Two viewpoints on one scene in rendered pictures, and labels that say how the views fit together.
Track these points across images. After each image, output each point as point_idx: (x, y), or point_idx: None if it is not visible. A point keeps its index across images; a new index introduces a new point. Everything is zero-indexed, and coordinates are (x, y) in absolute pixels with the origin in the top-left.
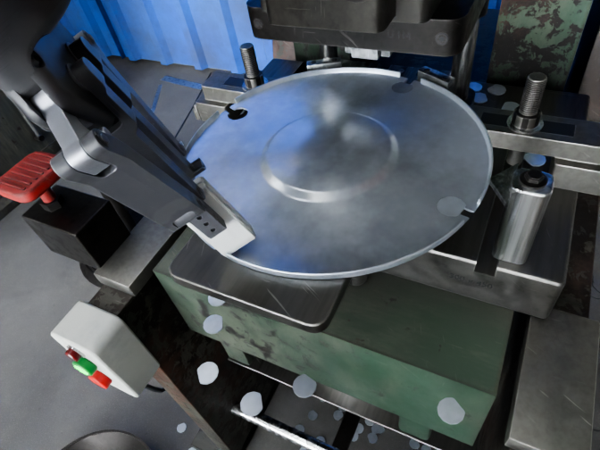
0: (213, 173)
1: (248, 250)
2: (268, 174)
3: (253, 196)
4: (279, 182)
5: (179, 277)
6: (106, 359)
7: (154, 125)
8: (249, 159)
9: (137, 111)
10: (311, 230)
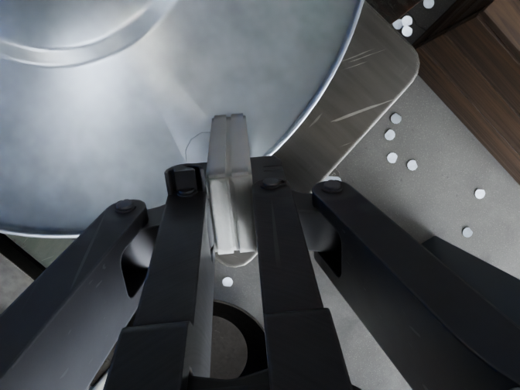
0: (23, 162)
1: (248, 134)
2: (75, 55)
3: (121, 99)
4: (111, 38)
5: (256, 251)
6: None
7: (106, 263)
8: (6, 83)
9: (141, 305)
10: (247, 18)
